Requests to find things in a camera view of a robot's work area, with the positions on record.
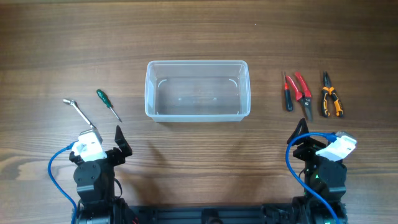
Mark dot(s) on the green handled screwdriver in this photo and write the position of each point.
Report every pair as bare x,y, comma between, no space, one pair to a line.
104,98

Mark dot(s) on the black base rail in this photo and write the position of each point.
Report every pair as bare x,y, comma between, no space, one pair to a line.
259,214

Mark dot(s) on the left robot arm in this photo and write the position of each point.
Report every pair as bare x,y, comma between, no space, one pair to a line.
95,179

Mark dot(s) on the red black small screwdriver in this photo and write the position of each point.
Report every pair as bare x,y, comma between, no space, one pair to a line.
287,96

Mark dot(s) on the red handled cutters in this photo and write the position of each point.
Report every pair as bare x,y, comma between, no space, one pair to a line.
303,96

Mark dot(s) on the silver ratchet wrench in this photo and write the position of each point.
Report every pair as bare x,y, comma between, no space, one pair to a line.
74,104

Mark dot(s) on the clear plastic container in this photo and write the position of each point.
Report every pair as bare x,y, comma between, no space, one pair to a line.
197,91

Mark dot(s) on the orange black pliers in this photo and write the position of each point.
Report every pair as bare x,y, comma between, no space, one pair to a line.
329,90

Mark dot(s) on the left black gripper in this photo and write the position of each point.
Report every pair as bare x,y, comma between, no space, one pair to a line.
119,157

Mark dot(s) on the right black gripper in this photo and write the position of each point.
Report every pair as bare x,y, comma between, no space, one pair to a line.
311,146

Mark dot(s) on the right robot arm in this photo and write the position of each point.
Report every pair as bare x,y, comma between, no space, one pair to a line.
324,177

